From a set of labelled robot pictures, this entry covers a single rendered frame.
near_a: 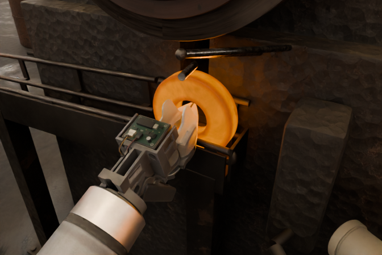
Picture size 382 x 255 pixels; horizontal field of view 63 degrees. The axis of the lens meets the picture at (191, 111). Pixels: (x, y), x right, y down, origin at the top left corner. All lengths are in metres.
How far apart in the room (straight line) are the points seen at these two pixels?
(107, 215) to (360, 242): 0.31
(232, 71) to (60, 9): 0.42
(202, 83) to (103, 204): 0.23
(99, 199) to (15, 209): 1.17
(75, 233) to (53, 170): 1.30
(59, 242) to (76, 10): 0.49
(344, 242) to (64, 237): 0.34
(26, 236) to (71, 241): 1.04
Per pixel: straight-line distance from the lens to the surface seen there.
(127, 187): 0.42
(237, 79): 0.55
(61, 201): 1.52
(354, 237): 0.47
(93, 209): 0.41
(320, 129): 0.44
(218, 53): 0.39
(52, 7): 0.80
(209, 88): 0.50
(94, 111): 0.66
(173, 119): 0.53
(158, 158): 0.42
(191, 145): 0.49
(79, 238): 0.40
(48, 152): 1.83
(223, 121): 0.51
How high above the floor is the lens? 1.02
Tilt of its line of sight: 31 degrees down
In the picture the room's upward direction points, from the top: straight up
